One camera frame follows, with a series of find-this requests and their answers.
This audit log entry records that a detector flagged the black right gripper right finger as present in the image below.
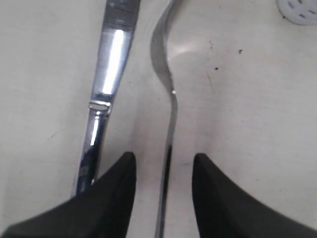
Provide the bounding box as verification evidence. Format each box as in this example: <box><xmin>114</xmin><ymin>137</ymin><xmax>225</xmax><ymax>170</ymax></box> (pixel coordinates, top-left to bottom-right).
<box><xmin>192</xmin><ymin>153</ymin><xmax>317</xmax><ymax>238</ymax></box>

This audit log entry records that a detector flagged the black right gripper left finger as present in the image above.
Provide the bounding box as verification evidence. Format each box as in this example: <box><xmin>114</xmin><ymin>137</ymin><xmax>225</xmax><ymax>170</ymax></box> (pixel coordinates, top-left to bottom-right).
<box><xmin>6</xmin><ymin>152</ymin><xmax>137</xmax><ymax>238</ymax></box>

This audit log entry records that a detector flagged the silver fork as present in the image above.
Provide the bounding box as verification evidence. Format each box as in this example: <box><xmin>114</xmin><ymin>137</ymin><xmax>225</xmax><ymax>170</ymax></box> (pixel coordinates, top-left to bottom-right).
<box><xmin>151</xmin><ymin>0</ymin><xmax>179</xmax><ymax>238</ymax></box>

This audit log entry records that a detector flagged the silver table knife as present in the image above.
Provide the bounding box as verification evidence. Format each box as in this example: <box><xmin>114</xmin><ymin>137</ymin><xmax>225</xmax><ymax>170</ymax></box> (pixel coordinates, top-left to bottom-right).
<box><xmin>71</xmin><ymin>0</ymin><xmax>141</xmax><ymax>196</ymax></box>

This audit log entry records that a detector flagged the white perforated plastic basket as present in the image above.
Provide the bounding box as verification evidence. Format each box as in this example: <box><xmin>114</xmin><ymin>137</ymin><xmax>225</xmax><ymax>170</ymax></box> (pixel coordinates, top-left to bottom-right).
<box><xmin>276</xmin><ymin>0</ymin><xmax>317</xmax><ymax>26</ymax></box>

